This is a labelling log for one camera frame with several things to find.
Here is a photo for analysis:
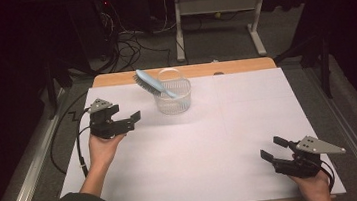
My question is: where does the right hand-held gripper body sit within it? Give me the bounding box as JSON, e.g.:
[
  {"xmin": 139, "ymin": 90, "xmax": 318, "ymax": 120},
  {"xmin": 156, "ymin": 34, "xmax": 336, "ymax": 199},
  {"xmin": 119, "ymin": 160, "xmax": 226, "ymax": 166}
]
[{"xmin": 270, "ymin": 131, "xmax": 349, "ymax": 183}]

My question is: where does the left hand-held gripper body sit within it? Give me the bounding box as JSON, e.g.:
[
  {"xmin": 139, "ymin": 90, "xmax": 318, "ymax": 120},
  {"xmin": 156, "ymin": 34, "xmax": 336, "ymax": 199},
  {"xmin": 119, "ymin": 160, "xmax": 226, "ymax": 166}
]
[{"xmin": 85, "ymin": 94, "xmax": 138, "ymax": 142}]

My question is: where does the light blue hairbrush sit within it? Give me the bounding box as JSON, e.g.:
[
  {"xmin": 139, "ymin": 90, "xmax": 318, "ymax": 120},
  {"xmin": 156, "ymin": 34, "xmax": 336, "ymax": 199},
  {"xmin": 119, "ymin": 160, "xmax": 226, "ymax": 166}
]
[{"xmin": 132, "ymin": 65, "xmax": 180, "ymax": 104}]

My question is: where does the clear plastic basket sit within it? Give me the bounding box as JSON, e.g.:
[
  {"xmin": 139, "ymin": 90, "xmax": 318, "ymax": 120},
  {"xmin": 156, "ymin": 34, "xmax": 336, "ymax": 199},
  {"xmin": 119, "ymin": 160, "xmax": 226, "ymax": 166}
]
[{"xmin": 151, "ymin": 64, "xmax": 196, "ymax": 117}]

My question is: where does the person's left hand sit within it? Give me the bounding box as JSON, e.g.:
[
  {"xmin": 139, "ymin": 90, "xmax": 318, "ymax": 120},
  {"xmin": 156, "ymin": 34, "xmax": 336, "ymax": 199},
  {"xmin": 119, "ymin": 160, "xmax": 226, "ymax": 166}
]
[{"xmin": 87, "ymin": 130, "xmax": 129, "ymax": 173}]

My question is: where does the person's right hand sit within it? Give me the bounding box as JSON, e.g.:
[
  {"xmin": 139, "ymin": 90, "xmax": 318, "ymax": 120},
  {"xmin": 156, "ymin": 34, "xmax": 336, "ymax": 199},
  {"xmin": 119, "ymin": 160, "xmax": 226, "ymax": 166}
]
[{"xmin": 288, "ymin": 168, "xmax": 334, "ymax": 201}]

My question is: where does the black metal stand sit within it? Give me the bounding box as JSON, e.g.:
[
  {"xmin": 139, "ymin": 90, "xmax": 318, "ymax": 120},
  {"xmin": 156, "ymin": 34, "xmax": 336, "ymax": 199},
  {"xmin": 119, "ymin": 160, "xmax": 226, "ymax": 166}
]
[
  {"xmin": 41, "ymin": 55, "xmax": 80, "ymax": 120},
  {"xmin": 271, "ymin": 27, "xmax": 339, "ymax": 105}
]

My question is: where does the white table sheet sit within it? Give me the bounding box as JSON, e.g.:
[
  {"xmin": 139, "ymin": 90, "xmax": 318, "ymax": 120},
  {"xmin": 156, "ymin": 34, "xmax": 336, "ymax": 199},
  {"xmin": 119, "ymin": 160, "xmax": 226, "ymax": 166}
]
[{"xmin": 49, "ymin": 61, "xmax": 347, "ymax": 201}]

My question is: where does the black computer tower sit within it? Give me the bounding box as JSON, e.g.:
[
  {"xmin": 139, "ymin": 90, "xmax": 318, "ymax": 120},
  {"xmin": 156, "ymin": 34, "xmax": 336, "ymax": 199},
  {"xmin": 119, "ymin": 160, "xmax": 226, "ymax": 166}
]
[{"xmin": 67, "ymin": 0, "xmax": 120, "ymax": 64}]

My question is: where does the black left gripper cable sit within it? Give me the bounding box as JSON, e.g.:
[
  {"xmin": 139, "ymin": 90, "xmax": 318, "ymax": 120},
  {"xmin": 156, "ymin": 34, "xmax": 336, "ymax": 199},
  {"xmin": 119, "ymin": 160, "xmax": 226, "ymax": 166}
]
[{"xmin": 72, "ymin": 108, "xmax": 98, "ymax": 179}]

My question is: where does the long black floor cable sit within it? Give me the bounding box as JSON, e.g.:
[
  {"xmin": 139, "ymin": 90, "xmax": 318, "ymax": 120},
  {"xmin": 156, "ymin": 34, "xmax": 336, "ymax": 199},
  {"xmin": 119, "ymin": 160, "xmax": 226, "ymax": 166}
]
[{"xmin": 43, "ymin": 89, "xmax": 98, "ymax": 177}]

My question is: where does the grey metal floor rail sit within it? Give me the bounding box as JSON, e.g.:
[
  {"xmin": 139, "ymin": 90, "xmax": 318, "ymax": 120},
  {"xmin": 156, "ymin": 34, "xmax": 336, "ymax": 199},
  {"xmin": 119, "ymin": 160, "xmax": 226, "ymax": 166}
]
[
  {"xmin": 0, "ymin": 86, "xmax": 78, "ymax": 201},
  {"xmin": 307, "ymin": 61, "xmax": 357, "ymax": 201}
]

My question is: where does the tangle of floor cables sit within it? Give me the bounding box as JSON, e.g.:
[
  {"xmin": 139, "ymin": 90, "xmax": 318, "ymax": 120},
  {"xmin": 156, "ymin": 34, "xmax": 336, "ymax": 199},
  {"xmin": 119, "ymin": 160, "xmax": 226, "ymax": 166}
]
[{"xmin": 95, "ymin": 0, "xmax": 175, "ymax": 74}]

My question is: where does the white metal desk frame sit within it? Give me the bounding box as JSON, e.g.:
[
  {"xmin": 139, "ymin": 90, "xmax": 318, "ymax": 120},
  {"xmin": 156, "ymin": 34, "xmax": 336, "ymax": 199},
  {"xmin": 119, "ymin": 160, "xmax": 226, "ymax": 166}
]
[{"xmin": 170, "ymin": 0, "xmax": 274, "ymax": 65}]

